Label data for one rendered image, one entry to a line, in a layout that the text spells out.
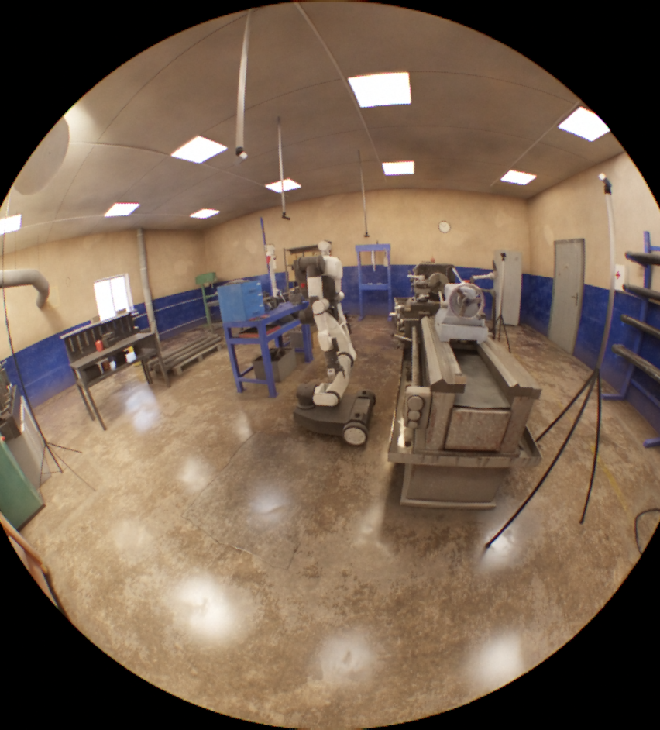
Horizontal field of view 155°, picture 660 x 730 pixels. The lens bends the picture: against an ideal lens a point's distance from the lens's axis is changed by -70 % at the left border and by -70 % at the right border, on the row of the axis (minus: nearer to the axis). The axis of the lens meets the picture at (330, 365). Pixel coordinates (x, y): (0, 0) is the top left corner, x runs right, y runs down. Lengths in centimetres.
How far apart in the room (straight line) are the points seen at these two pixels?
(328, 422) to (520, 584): 172
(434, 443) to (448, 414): 17
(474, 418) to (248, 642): 143
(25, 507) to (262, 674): 235
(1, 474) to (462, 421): 331
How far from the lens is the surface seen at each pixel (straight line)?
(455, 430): 113
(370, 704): 131
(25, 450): 319
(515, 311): 659
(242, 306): 253
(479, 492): 155
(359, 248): 606
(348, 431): 185
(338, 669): 128
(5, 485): 286
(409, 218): 658
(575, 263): 541
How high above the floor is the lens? 128
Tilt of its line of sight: 22 degrees down
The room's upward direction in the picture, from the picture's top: 5 degrees counter-clockwise
